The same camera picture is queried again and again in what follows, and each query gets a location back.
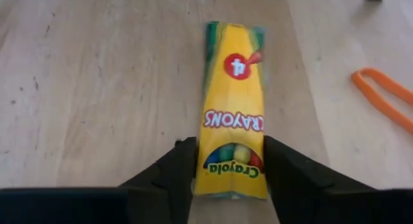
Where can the yellow Crayola crayon pack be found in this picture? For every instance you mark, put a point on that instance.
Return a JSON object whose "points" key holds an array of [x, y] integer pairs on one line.
{"points": [[232, 98]]}

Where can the orange rubber band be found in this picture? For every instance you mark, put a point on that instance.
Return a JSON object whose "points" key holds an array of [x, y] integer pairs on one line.
{"points": [[380, 107]]}

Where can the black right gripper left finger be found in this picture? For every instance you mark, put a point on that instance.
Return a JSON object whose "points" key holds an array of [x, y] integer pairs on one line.
{"points": [[164, 195]]}

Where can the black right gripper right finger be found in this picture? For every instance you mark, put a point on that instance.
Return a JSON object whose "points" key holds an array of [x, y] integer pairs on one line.
{"points": [[297, 191]]}

